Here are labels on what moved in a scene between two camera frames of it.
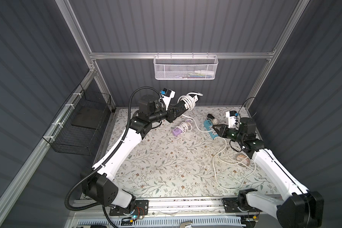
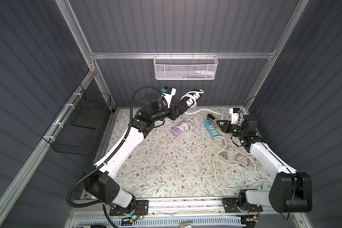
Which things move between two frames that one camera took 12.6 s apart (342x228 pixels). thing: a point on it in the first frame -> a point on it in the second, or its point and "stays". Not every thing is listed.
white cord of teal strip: [248, 177] -> [238, 163]
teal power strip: [209, 126] stays
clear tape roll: [240, 157] stays
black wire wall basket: [76, 129] stays
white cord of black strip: [189, 102] -> [201, 91]
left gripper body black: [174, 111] stays
